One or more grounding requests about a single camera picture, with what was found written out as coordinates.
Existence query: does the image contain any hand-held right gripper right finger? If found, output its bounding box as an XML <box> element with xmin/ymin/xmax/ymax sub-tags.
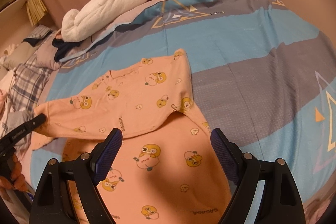
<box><xmin>210</xmin><ymin>128</ymin><xmax>306</xmax><ymax>224</ymax></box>

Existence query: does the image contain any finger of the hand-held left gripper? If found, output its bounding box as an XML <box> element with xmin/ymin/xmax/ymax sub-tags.
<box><xmin>25</xmin><ymin>114</ymin><xmax>48</xmax><ymax>133</ymax></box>

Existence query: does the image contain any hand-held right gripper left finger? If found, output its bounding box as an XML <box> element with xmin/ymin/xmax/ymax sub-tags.
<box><xmin>28</xmin><ymin>128</ymin><xmax>123</xmax><ymax>224</ymax></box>

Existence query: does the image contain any pink cartoon print pajama top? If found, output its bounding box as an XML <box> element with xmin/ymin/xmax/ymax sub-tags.
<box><xmin>31</xmin><ymin>49</ymin><xmax>233</xmax><ymax>224</ymax></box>

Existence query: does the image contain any person's left hand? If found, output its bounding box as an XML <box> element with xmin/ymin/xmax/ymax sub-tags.
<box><xmin>0</xmin><ymin>154</ymin><xmax>28</xmax><ymax>192</ymax></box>

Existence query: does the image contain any pale pink cloth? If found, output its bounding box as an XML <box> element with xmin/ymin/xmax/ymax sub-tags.
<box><xmin>0</xmin><ymin>69</ymin><xmax>17</xmax><ymax>138</ymax></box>

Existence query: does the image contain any plaid cloth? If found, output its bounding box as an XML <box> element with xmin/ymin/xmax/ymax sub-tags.
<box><xmin>10</xmin><ymin>55</ymin><xmax>58</xmax><ymax>112</ymax></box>

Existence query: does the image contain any beige pillow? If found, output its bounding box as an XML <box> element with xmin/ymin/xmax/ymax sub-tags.
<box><xmin>2</xmin><ymin>43</ymin><xmax>36</xmax><ymax>70</ymax></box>

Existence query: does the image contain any pinkish grey pillow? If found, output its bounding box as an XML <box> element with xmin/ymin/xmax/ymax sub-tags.
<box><xmin>33</xmin><ymin>30</ymin><xmax>65</xmax><ymax>71</ymax></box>

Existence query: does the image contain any dark navy garment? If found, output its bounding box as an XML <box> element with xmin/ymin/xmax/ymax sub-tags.
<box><xmin>51</xmin><ymin>37</ymin><xmax>82</xmax><ymax>62</ymax></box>

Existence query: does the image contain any blue striped cloth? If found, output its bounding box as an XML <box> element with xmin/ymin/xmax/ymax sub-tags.
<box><xmin>22</xmin><ymin>24</ymin><xmax>53</xmax><ymax>44</ymax></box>

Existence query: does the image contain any yellow straw fringe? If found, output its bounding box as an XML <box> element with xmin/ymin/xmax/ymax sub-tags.
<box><xmin>25</xmin><ymin>0</ymin><xmax>49</xmax><ymax>26</ymax></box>

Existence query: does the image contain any blue grey striped duvet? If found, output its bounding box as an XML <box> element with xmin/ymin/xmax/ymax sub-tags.
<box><xmin>29</xmin><ymin>0</ymin><xmax>336</xmax><ymax>214</ymax></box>

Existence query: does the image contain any white fluffy blanket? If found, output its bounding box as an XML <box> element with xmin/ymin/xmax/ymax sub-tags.
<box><xmin>61</xmin><ymin>0</ymin><xmax>153</xmax><ymax>43</ymax></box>

